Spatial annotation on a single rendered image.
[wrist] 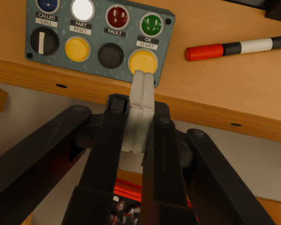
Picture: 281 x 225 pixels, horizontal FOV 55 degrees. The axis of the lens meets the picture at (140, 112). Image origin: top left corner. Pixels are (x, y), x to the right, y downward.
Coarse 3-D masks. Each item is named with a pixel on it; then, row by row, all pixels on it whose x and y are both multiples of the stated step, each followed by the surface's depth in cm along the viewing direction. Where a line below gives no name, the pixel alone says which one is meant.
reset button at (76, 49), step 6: (72, 42) 27; (78, 42) 27; (84, 42) 28; (66, 48) 28; (72, 48) 27; (78, 48) 27; (84, 48) 28; (66, 54) 28; (72, 54) 28; (78, 54) 28; (84, 54) 28; (78, 60) 28
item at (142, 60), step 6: (132, 54) 28; (138, 54) 28; (144, 54) 28; (150, 54) 28; (132, 60) 28; (138, 60) 28; (144, 60) 28; (150, 60) 28; (132, 66) 28; (138, 66) 28; (144, 66) 28; (150, 66) 28; (156, 66) 28; (132, 72) 28; (144, 72) 28; (150, 72) 28
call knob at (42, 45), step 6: (36, 30) 27; (42, 30) 27; (48, 30) 28; (36, 36) 27; (42, 36) 27; (48, 36) 27; (54, 36) 28; (30, 42) 28; (36, 42) 27; (42, 42) 27; (48, 42) 27; (54, 42) 28; (36, 48) 28; (42, 48) 28; (48, 48) 28; (54, 48) 28; (42, 54) 28
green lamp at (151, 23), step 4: (148, 16) 27; (152, 16) 27; (156, 16) 27; (144, 20) 27; (148, 20) 27; (152, 20) 27; (156, 20) 27; (160, 20) 27; (144, 24) 27; (148, 24) 27; (152, 24) 27; (156, 24) 27; (160, 24) 27; (144, 28) 27; (148, 28) 27; (152, 28) 27; (156, 28) 27; (160, 28) 27; (144, 32) 27; (148, 32) 27; (152, 32) 27; (156, 32) 27
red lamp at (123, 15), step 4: (112, 8) 27; (116, 8) 27; (120, 8) 27; (108, 12) 27; (112, 12) 27; (116, 12) 27; (120, 12) 27; (124, 12) 27; (108, 16) 27; (112, 16) 27; (116, 16) 27; (120, 16) 27; (124, 16) 27; (108, 20) 27; (112, 20) 27; (116, 20) 27; (120, 20) 27; (124, 20) 27; (112, 24) 27; (116, 24) 27; (120, 24) 27; (124, 24) 27
